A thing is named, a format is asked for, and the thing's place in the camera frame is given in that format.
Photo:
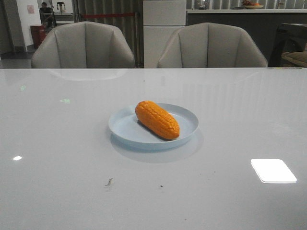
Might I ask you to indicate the orange plastic corn cob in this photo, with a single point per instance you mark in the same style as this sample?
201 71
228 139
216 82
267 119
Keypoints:
158 120

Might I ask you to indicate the light blue round plate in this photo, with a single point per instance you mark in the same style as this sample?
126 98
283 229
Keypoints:
127 129

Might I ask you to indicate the right grey upholstered chair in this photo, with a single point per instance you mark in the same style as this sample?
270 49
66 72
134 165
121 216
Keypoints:
211 45

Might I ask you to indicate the grey upholstered chair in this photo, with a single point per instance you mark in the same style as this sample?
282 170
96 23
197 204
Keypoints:
211 45
84 45

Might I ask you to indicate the white cabinet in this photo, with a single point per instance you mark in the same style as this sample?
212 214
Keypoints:
160 19

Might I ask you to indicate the left grey upholstered chair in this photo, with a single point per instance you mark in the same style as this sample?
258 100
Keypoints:
84 45

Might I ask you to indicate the red barrier belt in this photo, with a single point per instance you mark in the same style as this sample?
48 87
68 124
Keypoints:
87 16

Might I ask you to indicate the red trash bin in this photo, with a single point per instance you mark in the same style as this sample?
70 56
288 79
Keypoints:
38 34

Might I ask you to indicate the dark grey counter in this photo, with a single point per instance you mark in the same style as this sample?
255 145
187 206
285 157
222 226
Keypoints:
261 24

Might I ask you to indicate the fruit bowl on counter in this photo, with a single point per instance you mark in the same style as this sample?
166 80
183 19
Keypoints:
248 4

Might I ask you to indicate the seated person in black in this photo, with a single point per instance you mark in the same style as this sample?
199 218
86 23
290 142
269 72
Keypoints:
47 16

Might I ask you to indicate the dark wooden chair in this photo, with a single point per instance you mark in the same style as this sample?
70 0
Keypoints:
289 37

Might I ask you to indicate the beige seat cushion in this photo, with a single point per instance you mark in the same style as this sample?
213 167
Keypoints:
295 59

